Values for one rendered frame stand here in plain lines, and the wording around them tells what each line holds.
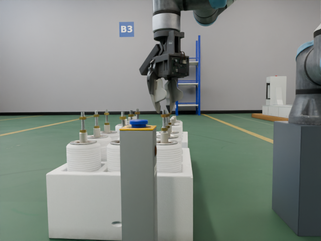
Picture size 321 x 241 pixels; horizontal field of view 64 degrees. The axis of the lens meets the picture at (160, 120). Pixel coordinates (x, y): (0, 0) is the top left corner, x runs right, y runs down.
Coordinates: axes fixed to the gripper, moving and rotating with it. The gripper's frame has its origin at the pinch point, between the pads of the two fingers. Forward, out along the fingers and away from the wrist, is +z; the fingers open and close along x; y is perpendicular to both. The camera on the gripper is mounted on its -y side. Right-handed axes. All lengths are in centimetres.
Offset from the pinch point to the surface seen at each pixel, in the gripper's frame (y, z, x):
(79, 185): -8.4, 19.9, -21.6
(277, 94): -198, -12, 418
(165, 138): 1.6, 8.3, -0.5
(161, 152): 3.8, 11.5, -3.4
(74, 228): -9.5, 31.8, -22.8
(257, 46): -350, -145, 587
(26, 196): -53, 35, -27
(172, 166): 5.3, 15.4, -1.0
